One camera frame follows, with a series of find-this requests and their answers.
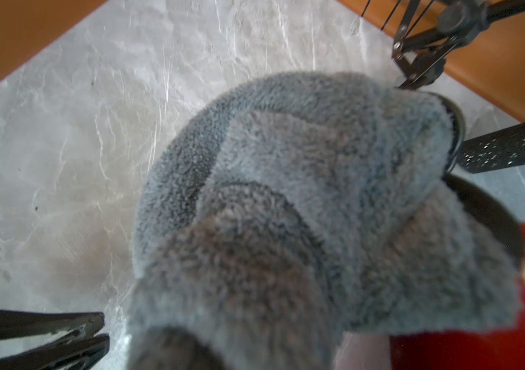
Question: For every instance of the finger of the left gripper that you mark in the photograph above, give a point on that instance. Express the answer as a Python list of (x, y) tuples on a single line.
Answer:
[(84, 354), (21, 324)]

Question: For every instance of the grey blue cleaning cloth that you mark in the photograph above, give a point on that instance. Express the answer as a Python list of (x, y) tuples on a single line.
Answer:
[(294, 209)]

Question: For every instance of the red coffee machine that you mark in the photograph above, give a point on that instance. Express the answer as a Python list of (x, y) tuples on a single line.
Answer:
[(490, 333)]

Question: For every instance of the microphone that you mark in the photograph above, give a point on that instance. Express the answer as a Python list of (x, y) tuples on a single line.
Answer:
[(481, 44)]

